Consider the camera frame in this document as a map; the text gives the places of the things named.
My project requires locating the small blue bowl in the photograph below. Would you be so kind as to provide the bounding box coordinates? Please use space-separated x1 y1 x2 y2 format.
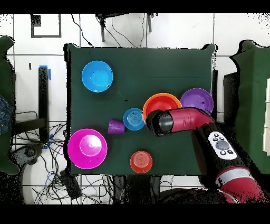
123 107 146 131

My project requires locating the large orange bowl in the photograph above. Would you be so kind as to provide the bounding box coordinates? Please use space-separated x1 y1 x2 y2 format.
142 92 183 123

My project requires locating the purple cup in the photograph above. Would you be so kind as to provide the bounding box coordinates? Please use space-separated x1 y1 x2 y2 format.
107 119 126 135

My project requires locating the wide red-orange bowl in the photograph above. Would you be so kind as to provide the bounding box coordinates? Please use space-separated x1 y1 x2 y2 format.
145 95 180 119

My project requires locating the small red-orange bowl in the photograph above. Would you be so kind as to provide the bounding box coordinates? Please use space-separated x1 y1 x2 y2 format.
130 151 153 174

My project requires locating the large blue bowl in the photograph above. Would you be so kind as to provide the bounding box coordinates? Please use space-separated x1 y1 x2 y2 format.
81 60 114 93

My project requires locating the wide purple bowl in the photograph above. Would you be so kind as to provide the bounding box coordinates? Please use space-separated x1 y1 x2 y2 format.
180 87 214 116

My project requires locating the dark green table cloth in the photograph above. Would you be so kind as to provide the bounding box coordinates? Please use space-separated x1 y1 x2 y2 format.
63 43 216 176

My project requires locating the large pink bowl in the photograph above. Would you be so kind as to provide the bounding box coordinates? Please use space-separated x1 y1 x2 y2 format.
67 128 108 170

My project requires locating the black metal stand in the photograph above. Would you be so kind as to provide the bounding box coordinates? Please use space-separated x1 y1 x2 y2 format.
10 66 50 144

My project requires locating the black power strip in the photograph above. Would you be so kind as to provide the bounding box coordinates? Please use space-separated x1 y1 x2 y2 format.
59 170 82 200

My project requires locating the green cloth side table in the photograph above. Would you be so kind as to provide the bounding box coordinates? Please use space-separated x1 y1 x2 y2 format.
0 35 20 175
224 40 270 175

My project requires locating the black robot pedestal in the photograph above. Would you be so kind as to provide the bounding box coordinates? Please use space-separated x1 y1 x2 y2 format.
112 174 163 204

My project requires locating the black camera tripod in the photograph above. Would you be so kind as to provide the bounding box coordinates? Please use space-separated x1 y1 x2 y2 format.
94 13 156 42

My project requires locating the cable bundle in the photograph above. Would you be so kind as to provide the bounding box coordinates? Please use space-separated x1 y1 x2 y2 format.
12 122 114 204

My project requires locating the grey square floor frame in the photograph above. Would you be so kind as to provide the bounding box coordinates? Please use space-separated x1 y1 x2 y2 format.
31 14 62 39

